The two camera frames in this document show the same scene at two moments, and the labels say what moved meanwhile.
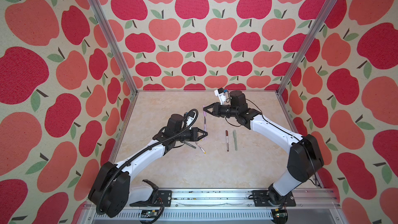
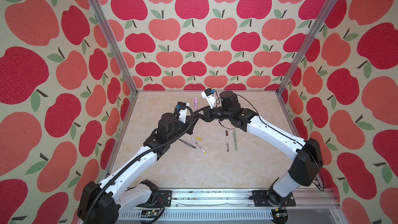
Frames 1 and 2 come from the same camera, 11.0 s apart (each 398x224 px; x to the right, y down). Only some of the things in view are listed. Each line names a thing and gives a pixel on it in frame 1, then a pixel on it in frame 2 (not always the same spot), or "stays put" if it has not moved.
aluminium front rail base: x=231 y=206 stays put
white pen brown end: x=227 y=140 stays put
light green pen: x=235 y=138 stays put
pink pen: x=204 y=126 → x=195 y=103
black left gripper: x=194 y=134 → x=187 y=124
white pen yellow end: x=202 y=149 stays put
